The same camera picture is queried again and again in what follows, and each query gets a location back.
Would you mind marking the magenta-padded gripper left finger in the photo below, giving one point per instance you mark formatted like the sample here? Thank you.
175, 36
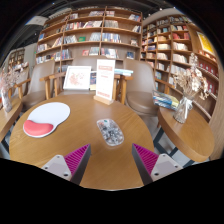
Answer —
76, 159

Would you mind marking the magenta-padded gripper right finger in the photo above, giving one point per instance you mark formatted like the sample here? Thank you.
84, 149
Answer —
146, 159

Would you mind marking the transparent computer mouse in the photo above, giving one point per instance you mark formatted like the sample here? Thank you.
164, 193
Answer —
110, 132

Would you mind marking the white mouse pad, red rest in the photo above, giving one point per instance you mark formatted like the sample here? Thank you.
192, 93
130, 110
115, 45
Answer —
50, 115

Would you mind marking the round wooden side table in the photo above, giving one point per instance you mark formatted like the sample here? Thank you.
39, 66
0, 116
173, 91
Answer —
8, 118
190, 133

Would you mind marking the stack of colourful books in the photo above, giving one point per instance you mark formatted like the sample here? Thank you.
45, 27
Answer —
165, 100

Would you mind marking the brown leather wooden armchair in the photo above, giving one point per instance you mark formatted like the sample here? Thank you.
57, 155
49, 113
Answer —
83, 61
38, 83
141, 86

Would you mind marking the dark book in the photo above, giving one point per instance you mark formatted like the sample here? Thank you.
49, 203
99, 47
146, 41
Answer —
93, 80

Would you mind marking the white framed floral picture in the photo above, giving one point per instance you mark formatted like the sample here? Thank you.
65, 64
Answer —
77, 78

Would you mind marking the white sign on wooden base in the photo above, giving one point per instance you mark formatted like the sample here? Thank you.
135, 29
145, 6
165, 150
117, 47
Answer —
105, 80

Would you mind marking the stack of light books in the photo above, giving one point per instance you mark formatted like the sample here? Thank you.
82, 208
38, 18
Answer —
124, 72

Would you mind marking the curved wooden bookshelf unit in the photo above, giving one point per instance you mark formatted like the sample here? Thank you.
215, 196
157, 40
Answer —
180, 50

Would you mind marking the small distant wooden bookshelf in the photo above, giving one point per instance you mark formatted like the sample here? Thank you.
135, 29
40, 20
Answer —
16, 58

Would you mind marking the wide wooden bookshelf unit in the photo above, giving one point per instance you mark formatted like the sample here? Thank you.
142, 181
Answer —
88, 33

